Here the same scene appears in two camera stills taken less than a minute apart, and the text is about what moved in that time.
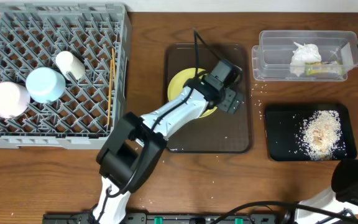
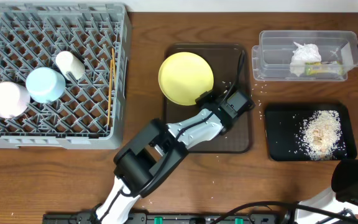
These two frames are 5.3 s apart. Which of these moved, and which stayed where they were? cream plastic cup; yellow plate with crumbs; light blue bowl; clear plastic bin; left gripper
Moved: left gripper; yellow plate with crumbs
Stayed: light blue bowl; clear plastic bin; cream plastic cup
